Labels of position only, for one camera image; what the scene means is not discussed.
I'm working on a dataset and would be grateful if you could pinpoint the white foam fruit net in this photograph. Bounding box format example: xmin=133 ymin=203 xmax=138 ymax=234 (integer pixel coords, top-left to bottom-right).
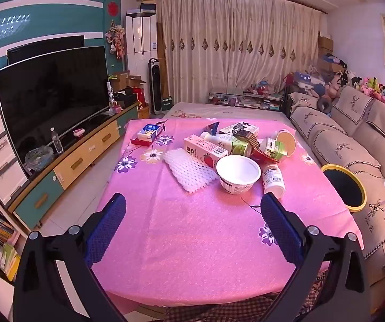
xmin=164 ymin=148 xmax=218 ymax=193

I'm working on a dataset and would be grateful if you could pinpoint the yellow rimmed black trash bin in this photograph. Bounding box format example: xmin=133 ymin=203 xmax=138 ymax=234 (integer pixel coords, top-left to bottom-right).
xmin=321 ymin=164 xmax=367 ymax=213

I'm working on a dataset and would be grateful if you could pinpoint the beige sofa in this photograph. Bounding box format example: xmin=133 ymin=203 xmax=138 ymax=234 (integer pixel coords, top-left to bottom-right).
xmin=288 ymin=86 xmax=385 ymax=284

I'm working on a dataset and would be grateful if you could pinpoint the wooden tv cabinet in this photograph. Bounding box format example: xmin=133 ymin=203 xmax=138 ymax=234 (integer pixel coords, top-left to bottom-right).
xmin=8 ymin=103 xmax=138 ymax=230

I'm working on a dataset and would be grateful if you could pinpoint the grey neck pillow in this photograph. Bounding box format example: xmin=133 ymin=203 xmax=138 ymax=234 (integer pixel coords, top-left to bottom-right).
xmin=317 ymin=97 xmax=332 ymax=115

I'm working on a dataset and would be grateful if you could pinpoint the beige paper cup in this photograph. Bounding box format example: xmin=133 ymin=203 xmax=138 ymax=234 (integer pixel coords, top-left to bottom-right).
xmin=276 ymin=129 xmax=296 ymax=157

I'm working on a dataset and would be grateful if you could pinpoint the pile of plush toys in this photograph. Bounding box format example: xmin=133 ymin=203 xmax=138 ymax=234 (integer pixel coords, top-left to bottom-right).
xmin=322 ymin=53 xmax=385 ymax=104

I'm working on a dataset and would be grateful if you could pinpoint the white pill bottle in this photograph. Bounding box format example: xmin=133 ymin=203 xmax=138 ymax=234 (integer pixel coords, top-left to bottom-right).
xmin=262 ymin=164 xmax=285 ymax=199

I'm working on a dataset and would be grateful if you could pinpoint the green label yogurt bottle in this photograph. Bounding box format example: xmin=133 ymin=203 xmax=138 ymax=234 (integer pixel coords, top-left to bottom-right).
xmin=259 ymin=137 xmax=288 ymax=161

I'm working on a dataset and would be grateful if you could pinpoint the red snack wrapper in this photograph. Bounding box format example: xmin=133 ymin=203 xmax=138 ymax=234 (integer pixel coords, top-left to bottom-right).
xmin=250 ymin=148 xmax=279 ymax=163

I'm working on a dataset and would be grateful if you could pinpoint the blue white plush toy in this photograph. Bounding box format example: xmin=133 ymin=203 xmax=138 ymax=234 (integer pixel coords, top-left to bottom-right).
xmin=294 ymin=71 xmax=325 ymax=98

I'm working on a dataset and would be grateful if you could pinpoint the clear water bottle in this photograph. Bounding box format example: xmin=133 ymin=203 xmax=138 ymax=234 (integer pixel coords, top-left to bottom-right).
xmin=50 ymin=127 xmax=64 ymax=155

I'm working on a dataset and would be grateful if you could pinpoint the low shelf of toys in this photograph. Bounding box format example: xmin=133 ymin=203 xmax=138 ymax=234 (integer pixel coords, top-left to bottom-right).
xmin=208 ymin=92 xmax=285 ymax=111

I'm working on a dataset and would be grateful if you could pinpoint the pink floral tablecloth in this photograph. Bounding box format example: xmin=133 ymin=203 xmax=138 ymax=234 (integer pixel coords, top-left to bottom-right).
xmin=91 ymin=117 xmax=364 ymax=308

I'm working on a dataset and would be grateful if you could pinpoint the white floral print carton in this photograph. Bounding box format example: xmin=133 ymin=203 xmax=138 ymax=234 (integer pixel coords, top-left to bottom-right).
xmin=219 ymin=121 xmax=259 ymax=137

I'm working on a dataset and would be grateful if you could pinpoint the pink strawberry milk carton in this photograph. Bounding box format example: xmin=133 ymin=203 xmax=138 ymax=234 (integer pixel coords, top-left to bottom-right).
xmin=184 ymin=134 xmax=229 ymax=169

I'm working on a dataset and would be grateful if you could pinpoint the blue white small box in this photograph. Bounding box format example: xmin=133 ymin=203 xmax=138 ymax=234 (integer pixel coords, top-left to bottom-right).
xmin=136 ymin=124 xmax=162 ymax=142

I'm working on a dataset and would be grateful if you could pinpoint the large black television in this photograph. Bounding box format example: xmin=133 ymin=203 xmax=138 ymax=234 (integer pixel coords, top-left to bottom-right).
xmin=0 ymin=46 xmax=109 ymax=162

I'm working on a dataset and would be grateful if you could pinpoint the cream patterned curtain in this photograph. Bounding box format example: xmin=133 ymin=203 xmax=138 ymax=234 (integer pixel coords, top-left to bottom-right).
xmin=154 ymin=0 xmax=322 ymax=103

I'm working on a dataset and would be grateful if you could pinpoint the floral bed mattress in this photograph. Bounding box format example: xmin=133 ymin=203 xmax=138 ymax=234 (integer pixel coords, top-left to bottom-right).
xmin=163 ymin=103 xmax=290 ymax=124

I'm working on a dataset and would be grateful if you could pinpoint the black tower fan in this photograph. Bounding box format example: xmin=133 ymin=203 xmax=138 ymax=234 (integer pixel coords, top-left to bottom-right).
xmin=149 ymin=58 xmax=163 ymax=115

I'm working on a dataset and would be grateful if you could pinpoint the white standing air conditioner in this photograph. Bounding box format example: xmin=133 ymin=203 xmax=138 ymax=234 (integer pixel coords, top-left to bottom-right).
xmin=126 ymin=14 xmax=157 ymax=103

